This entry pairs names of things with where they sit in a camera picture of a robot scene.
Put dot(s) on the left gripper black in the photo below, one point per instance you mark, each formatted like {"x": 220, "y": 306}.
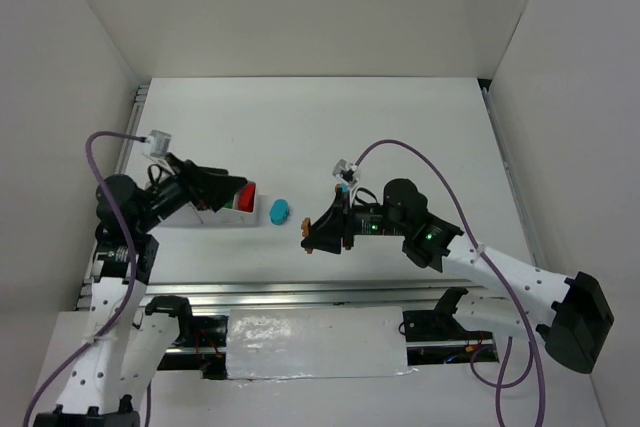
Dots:
{"x": 189, "y": 183}

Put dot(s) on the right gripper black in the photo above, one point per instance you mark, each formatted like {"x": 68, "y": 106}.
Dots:
{"x": 344, "y": 226}

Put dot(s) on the brown long lego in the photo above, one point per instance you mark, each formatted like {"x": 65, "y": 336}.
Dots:
{"x": 306, "y": 227}

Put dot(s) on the red lego brick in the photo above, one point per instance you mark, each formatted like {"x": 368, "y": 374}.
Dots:
{"x": 246, "y": 198}

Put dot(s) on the teal rounded lego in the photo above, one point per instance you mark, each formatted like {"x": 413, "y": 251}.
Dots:
{"x": 279, "y": 212}

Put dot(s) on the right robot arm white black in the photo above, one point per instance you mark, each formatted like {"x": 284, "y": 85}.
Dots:
{"x": 569, "y": 317}

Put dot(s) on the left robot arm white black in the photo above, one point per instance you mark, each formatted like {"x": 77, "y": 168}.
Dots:
{"x": 125, "y": 341}

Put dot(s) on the silver foil tape panel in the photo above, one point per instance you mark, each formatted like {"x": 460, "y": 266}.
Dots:
{"x": 317, "y": 343}

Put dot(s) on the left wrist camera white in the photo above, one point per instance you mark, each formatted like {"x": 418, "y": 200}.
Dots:
{"x": 156, "y": 145}

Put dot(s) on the aluminium front rail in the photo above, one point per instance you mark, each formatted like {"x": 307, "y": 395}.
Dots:
{"x": 340, "y": 293}

